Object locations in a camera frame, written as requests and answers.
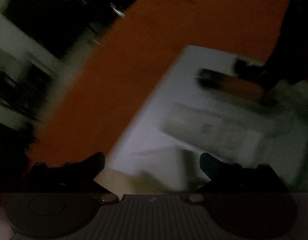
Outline rgb lit computer case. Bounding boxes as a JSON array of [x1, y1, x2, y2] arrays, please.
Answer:
[[110, 3, 125, 18]]

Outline orange lighter with black cap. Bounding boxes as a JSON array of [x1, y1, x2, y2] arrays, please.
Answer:
[[195, 68, 264, 101]]

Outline white remote control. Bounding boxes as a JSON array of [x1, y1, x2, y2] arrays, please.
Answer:
[[162, 103, 266, 167]]

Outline clear bag of snacks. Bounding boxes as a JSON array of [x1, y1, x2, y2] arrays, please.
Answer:
[[94, 167, 170, 198]]

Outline orange red tablecloth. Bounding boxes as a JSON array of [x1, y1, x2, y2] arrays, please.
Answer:
[[27, 0, 289, 166]]

